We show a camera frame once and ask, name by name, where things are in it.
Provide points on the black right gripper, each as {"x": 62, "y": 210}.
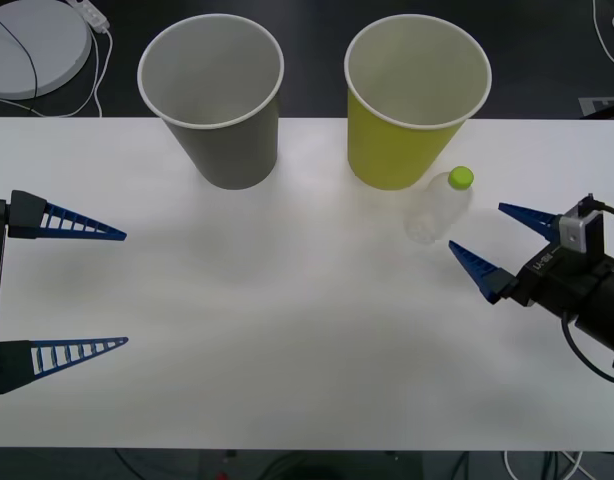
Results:
{"x": 547, "y": 280}

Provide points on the clear bottle with green cap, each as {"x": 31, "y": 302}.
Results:
{"x": 437, "y": 210}

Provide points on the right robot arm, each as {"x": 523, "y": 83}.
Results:
{"x": 607, "y": 305}

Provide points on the yellow-green plastic waste bin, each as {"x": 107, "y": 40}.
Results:
{"x": 387, "y": 150}

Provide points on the black white floor marker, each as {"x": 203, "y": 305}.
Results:
{"x": 602, "y": 106}

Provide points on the white round lamp base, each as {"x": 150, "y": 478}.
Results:
{"x": 37, "y": 50}

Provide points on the grey plastic waste bin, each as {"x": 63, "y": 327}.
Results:
{"x": 227, "y": 150}

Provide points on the white power strip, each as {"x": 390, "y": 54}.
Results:
{"x": 93, "y": 14}

